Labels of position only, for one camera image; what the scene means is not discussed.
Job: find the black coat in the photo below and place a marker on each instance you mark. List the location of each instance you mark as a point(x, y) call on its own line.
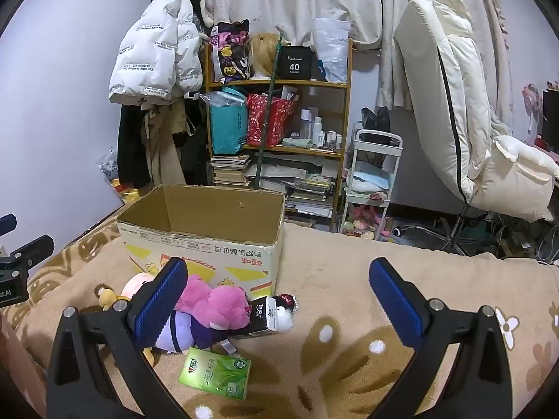
point(133, 144)

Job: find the plastic bag of yellow toys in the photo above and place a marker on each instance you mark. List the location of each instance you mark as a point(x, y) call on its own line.
point(115, 183)

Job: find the beige coat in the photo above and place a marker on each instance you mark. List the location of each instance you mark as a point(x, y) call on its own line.
point(163, 148)

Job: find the pink plush toys in cart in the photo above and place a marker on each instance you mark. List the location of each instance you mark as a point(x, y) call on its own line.
point(362, 222)

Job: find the white folded mattress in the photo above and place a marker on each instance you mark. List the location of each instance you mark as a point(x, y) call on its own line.
point(436, 74)

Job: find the pink fan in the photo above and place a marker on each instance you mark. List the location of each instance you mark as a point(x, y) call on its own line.
point(530, 98)

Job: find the yellow plush toy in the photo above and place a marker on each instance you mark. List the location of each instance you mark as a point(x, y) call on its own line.
point(109, 299)

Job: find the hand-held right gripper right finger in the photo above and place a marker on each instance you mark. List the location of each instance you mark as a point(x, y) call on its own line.
point(395, 303)

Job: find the black hanging garment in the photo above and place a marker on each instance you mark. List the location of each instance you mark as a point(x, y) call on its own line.
point(198, 148)

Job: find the red gift bag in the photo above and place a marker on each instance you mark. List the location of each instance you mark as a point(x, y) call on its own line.
point(266, 118)

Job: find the beige printed blanket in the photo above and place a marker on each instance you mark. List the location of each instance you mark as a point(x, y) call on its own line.
point(340, 270)

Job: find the black and pink patterned bag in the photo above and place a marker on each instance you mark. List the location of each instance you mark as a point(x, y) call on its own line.
point(229, 52)

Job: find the group of cosmetic bottles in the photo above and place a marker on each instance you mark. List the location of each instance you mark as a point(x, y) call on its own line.
point(323, 133)

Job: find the white trolley cart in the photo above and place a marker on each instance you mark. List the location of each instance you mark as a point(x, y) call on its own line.
point(375, 135)

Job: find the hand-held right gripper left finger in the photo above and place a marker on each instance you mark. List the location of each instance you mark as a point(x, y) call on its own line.
point(157, 301)

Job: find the black box with white print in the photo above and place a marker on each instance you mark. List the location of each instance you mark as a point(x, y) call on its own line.
point(295, 65)

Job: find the pale pink plush toy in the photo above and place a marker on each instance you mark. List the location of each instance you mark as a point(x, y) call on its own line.
point(137, 286)

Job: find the black milk carton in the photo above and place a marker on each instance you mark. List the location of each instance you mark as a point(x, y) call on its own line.
point(262, 318)

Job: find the teal bag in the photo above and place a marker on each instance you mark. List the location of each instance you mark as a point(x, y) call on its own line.
point(227, 126)

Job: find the blue and white cloth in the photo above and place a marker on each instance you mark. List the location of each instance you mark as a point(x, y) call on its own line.
point(369, 179)

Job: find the printed cardboard box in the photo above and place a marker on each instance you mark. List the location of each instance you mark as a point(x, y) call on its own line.
point(196, 246)

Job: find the pile of magazines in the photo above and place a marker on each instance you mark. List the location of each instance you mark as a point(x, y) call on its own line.
point(301, 187)

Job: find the person's left forearm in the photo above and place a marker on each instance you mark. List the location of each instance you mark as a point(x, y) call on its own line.
point(17, 358)

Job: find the white plastic bag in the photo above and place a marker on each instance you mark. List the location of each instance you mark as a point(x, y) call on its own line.
point(332, 48)

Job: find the green drink carton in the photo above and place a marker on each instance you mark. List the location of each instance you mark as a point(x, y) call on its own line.
point(214, 373)

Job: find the green pole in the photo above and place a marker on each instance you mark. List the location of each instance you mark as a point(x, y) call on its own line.
point(268, 109)

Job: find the dark monitor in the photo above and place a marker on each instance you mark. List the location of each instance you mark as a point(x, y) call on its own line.
point(551, 113)

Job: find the wooden shelf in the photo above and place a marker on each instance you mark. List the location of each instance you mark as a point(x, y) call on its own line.
point(279, 83)

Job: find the white puffer jacket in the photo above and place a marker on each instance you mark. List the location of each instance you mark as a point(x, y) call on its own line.
point(148, 52)

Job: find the white-haired purple plush doll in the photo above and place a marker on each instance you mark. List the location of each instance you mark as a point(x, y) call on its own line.
point(183, 336)

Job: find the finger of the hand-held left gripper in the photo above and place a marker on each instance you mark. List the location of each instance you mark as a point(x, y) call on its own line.
point(8, 223)
point(37, 248)

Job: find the stack of books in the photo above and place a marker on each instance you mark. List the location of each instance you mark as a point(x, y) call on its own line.
point(229, 172)

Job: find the blond wig on head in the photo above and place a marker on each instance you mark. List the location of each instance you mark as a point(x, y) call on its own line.
point(264, 50)

